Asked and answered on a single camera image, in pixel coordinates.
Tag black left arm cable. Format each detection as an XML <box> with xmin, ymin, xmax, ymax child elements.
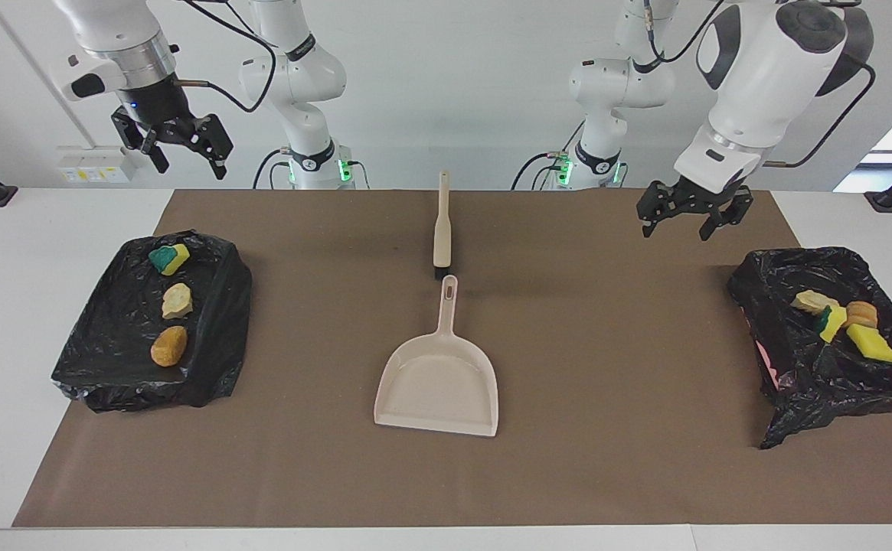
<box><xmin>643</xmin><ymin>0</ymin><xmax>877</xmax><ymax>169</ymax></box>

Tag black base cable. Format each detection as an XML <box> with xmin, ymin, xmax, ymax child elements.
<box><xmin>511</xmin><ymin>115</ymin><xmax>588</xmax><ymax>191</ymax></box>
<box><xmin>253</xmin><ymin>148</ymin><xmax>293</xmax><ymax>190</ymax></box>

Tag black right base cable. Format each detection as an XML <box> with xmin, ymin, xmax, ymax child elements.
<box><xmin>253</xmin><ymin>148</ymin><xmax>293</xmax><ymax>190</ymax></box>

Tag striped orange croissant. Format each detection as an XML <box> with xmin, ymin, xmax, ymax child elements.
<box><xmin>845</xmin><ymin>301</ymin><xmax>879</xmax><ymax>330</ymax></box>
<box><xmin>789</xmin><ymin>290</ymin><xmax>838</xmax><ymax>315</ymax></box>

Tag beige plastic dustpan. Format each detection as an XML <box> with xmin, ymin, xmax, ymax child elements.
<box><xmin>373</xmin><ymin>275</ymin><xmax>500</xmax><ymax>438</ymax></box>

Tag yellow sponge with green pad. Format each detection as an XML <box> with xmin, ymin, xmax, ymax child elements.
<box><xmin>148</xmin><ymin>243</ymin><xmax>191</xmax><ymax>276</ymax></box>

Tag black bagged bin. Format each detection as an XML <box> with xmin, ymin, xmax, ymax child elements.
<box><xmin>51</xmin><ymin>230</ymin><xmax>253</xmax><ymax>413</ymax></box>

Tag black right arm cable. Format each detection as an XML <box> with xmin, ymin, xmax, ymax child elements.
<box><xmin>178</xmin><ymin>0</ymin><xmax>278</xmax><ymax>114</ymax></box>

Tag brown paper table mat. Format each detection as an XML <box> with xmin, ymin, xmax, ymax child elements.
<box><xmin>13</xmin><ymin>189</ymin><xmax>892</xmax><ymax>527</ymax></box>

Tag black left base cable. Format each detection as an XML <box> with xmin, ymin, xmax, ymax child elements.
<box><xmin>511</xmin><ymin>115</ymin><xmax>588</xmax><ymax>191</ymax></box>

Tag black bagged bin showing pink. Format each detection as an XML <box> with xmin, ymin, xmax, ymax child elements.
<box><xmin>727</xmin><ymin>246</ymin><xmax>892</xmax><ymax>450</ymax></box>

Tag beige hand brush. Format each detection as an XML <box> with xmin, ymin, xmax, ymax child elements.
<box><xmin>433</xmin><ymin>171</ymin><xmax>453</xmax><ymax>281</ymax></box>

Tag white wall socket strip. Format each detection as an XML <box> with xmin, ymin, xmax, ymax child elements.
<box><xmin>57</xmin><ymin>145</ymin><xmax>138</xmax><ymax>184</ymax></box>

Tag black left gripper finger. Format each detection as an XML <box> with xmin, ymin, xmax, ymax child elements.
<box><xmin>636</xmin><ymin>181</ymin><xmax>680</xmax><ymax>239</ymax></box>
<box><xmin>698</xmin><ymin>187</ymin><xmax>755</xmax><ymax>243</ymax></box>

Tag white wall cable duct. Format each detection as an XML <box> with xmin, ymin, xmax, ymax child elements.
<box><xmin>0</xmin><ymin>0</ymin><xmax>100</xmax><ymax>148</ymax></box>

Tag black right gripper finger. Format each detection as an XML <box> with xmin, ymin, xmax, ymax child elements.
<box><xmin>111</xmin><ymin>107</ymin><xmax>171</xmax><ymax>174</ymax></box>
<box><xmin>178</xmin><ymin>113</ymin><xmax>234</xmax><ymax>181</ymax></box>

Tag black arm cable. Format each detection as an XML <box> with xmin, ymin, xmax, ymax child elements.
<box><xmin>643</xmin><ymin>0</ymin><xmax>877</xmax><ymax>169</ymax></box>
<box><xmin>178</xmin><ymin>0</ymin><xmax>278</xmax><ymax>114</ymax></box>

